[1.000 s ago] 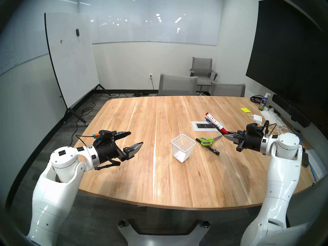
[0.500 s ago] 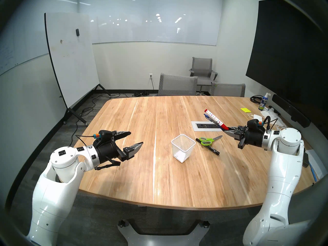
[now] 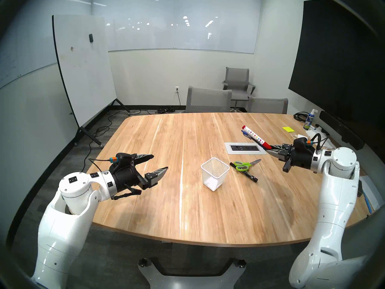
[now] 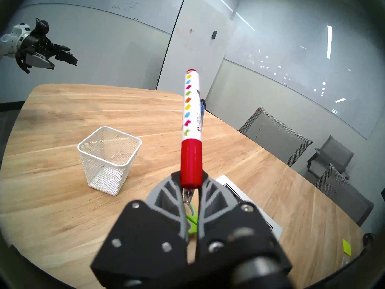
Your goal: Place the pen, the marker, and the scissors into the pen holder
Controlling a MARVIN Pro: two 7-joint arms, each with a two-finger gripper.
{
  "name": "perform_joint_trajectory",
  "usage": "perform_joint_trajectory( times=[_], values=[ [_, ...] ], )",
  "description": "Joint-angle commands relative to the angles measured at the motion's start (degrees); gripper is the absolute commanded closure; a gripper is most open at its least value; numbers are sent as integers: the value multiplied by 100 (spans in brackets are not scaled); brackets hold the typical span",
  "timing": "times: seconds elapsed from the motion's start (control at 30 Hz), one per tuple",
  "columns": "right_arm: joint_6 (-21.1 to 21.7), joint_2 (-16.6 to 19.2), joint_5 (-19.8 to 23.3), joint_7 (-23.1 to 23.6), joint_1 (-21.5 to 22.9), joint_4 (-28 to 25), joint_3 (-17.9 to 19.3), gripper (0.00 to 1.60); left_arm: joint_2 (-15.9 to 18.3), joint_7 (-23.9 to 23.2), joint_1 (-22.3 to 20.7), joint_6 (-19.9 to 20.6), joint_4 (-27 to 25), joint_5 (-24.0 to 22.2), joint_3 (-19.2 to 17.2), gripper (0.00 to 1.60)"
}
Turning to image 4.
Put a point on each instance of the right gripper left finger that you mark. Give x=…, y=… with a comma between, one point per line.
x=144, y=240

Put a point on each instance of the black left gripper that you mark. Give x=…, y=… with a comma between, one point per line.
x=36, y=44

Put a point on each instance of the grey mesh-back chair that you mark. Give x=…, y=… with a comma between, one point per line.
x=343, y=195
x=273, y=135

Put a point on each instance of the silver table outlet panel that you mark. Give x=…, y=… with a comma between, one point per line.
x=224, y=183

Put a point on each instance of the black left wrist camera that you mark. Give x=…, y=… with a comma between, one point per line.
x=42, y=26

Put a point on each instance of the grey armrest office chair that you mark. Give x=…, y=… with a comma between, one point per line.
x=334, y=153

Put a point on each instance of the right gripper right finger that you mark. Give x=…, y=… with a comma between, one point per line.
x=234, y=240

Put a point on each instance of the white mesh pen holder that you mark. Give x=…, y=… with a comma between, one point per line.
x=105, y=177

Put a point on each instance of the plain glass wall whiteboard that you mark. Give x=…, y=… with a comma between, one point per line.
x=285, y=50

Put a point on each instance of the yellow sticky note pad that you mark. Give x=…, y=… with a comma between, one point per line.
x=346, y=247

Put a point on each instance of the rolling whiteboard on stand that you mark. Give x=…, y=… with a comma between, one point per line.
x=195, y=44

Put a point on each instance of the red-capped white marker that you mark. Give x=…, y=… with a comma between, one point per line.
x=191, y=159

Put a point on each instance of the wall whiteboard with writing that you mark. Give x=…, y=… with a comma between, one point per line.
x=120, y=5

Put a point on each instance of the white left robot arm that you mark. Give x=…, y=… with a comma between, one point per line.
x=10, y=40

